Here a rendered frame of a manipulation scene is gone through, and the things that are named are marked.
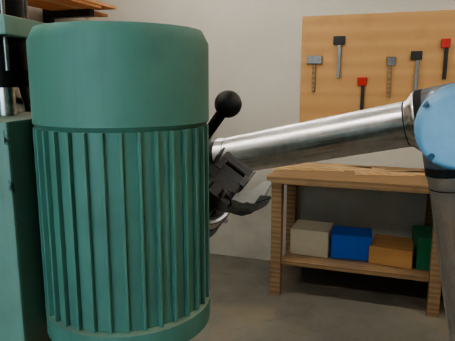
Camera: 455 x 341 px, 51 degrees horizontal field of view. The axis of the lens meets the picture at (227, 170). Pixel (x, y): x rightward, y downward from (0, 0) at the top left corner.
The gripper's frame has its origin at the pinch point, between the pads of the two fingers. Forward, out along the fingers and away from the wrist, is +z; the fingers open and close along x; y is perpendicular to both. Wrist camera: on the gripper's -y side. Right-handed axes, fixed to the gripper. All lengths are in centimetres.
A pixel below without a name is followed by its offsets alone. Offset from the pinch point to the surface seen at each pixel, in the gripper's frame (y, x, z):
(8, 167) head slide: -22.2, -15.3, 18.3
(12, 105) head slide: -16.3, -21.6, 14.6
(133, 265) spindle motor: -22.2, -0.2, 19.0
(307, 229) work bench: 114, 58, -242
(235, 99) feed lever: 2.4, -4.1, 13.0
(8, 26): -12.4, -24.1, 22.0
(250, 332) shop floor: 29, 60, -223
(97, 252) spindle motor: -23.3, -3.4, 19.1
